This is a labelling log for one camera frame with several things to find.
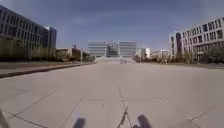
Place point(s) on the pale glass twin-block building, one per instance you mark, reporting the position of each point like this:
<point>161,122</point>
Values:
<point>96,48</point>

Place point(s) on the grey concrete slab plaza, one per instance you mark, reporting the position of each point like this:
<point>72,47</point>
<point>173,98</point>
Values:
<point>133,76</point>

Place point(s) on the distant white building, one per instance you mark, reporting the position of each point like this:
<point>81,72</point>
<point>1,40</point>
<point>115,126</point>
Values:
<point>142,53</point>

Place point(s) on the pale pole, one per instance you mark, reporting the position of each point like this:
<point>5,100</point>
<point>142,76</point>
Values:
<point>81,56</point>

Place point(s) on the low tan building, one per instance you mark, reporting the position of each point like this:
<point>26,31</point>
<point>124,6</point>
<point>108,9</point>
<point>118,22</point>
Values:
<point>68,52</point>

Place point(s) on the distant pale building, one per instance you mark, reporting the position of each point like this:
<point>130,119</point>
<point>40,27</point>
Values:
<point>161,54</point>

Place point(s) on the robot's own part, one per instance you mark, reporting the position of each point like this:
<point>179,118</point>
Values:
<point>79,123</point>
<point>144,121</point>

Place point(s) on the grey side pavement strip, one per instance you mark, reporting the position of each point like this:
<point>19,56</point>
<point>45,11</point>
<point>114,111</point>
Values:
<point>26,67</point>

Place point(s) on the dark kerb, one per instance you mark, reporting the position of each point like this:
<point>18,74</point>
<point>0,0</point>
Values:
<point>26,71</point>

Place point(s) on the long white building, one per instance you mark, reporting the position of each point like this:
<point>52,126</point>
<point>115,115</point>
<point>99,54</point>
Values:
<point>200,36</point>

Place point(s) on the dark glass building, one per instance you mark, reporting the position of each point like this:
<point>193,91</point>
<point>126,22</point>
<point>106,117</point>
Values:
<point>20,28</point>

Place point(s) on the row of trees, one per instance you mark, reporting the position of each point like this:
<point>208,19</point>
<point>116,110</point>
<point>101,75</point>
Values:
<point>13,50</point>
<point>213,55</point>

